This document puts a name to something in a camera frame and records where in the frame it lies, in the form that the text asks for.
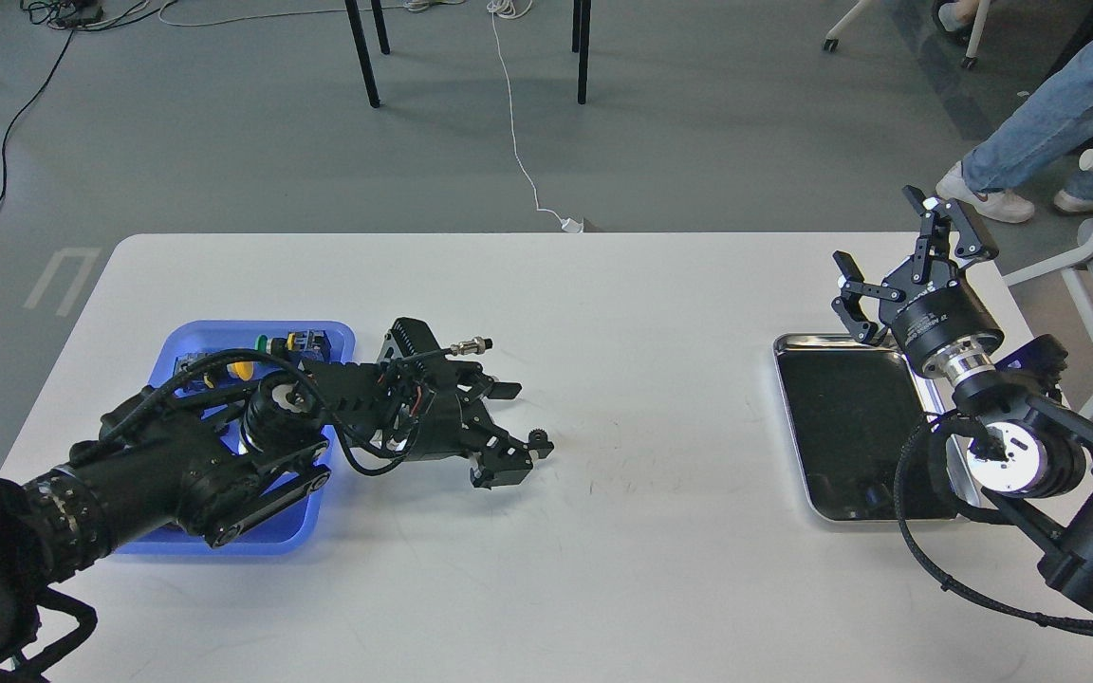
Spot small black gear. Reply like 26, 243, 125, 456
528, 429, 555, 461

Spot person in blue jeans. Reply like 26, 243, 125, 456
936, 40, 1093, 224

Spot silver metal tray black mat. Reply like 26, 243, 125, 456
772, 333, 947, 525

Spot white floor cable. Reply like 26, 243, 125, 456
158, 0, 584, 234

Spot black floor cable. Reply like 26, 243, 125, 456
0, 0, 160, 346

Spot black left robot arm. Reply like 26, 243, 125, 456
0, 317, 552, 682

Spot yellow push button switch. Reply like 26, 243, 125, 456
173, 351, 256, 393

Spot blue plastic tray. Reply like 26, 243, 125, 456
118, 320, 356, 558

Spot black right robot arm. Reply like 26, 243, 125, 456
831, 186, 1093, 637

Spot white chair base with casters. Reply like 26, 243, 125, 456
823, 1, 996, 72

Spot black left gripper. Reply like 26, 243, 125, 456
404, 375, 534, 488

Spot black table legs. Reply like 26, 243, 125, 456
344, 0, 593, 108

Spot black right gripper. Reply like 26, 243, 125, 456
831, 185, 1004, 378

